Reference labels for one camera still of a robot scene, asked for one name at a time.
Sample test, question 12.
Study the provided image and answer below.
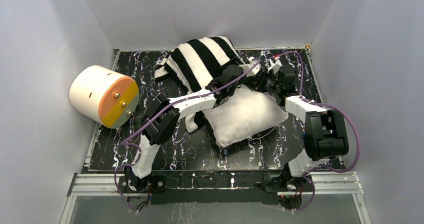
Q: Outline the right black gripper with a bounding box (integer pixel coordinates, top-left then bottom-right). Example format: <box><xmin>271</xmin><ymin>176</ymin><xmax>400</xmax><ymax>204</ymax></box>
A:
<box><xmin>242</xmin><ymin>68</ymin><xmax>281</xmax><ymax>94</ymax></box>

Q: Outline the black white striped pillowcase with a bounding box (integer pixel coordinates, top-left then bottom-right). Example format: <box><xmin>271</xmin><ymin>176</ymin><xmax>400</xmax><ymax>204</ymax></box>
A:
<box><xmin>153</xmin><ymin>35</ymin><xmax>249</xmax><ymax>134</ymax></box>

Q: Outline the white pillow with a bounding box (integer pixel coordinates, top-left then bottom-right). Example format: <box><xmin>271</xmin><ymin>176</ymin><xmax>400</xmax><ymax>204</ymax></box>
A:
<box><xmin>203</xmin><ymin>85</ymin><xmax>289</xmax><ymax>148</ymax></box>

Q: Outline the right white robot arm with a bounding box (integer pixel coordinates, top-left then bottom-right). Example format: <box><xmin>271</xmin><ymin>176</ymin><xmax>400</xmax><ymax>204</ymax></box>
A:
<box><xmin>253</xmin><ymin>64</ymin><xmax>350</xmax><ymax>191</ymax></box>

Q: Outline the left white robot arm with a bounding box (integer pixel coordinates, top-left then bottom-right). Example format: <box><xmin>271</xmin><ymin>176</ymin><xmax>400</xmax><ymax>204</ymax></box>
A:
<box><xmin>122</xmin><ymin>62</ymin><xmax>259</xmax><ymax>192</ymax></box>

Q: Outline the white orange cylinder roll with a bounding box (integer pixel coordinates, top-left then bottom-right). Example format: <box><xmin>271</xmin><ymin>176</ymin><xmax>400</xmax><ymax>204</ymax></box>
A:
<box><xmin>69</xmin><ymin>65</ymin><xmax>140</xmax><ymax>129</ymax></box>

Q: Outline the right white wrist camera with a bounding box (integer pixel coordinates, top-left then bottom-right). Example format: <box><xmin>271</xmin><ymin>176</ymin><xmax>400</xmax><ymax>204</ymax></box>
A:
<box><xmin>267</xmin><ymin>58</ymin><xmax>282</xmax><ymax>76</ymax></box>

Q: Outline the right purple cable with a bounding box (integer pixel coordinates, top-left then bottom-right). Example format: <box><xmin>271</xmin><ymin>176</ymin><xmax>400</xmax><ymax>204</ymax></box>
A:
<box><xmin>271</xmin><ymin>51</ymin><xmax>361</xmax><ymax>173</ymax></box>

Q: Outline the purple cable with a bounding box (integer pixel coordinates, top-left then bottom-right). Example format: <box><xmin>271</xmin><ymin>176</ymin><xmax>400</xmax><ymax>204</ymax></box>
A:
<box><xmin>112</xmin><ymin>60</ymin><xmax>263</xmax><ymax>197</ymax></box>
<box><xmin>271</xmin><ymin>51</ymin><xmax>361</xmax><ymax>173</ymax></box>

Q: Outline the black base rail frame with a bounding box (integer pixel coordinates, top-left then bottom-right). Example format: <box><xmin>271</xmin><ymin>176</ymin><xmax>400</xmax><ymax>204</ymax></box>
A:
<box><xmin>116</xmin><ymin>167</ymin><xmax>313</xmax><ymax>208</ymax></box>

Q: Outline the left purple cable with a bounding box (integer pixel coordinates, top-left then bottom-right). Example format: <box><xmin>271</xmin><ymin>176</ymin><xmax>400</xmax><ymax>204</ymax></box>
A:
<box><xmin>112</xmin><ymin>60</ymin><xmax>263</xmax><ymax>197</ymax></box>

